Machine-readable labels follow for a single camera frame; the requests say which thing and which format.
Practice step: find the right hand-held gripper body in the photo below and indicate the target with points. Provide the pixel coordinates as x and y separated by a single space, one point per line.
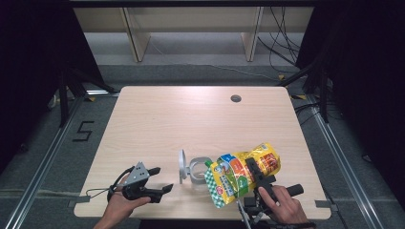
258 210

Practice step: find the white jar with hinged lid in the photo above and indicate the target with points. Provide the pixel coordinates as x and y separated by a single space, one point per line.
183 165

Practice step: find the black curtain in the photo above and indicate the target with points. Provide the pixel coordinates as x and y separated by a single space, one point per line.
25 63
366 63

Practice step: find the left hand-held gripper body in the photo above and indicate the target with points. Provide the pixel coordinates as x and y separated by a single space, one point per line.
136 176

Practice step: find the beige wooden desk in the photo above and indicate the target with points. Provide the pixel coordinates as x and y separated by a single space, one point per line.
191 19

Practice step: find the yellow black tape piece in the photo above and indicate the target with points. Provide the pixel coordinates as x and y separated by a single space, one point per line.
281 77
91 99
299 97

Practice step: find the aluminium floor rail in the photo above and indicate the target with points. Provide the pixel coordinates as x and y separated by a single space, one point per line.
47 159
344 168

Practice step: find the yellow spouted pouch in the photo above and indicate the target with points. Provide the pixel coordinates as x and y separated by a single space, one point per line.
229 178

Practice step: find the person's right hand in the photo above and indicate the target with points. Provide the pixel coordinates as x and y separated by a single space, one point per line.
285 206

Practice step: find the black metal stand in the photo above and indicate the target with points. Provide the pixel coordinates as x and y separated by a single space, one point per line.
324 95
63 101

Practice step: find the person's left hand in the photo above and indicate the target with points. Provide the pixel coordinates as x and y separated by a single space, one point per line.
119 208

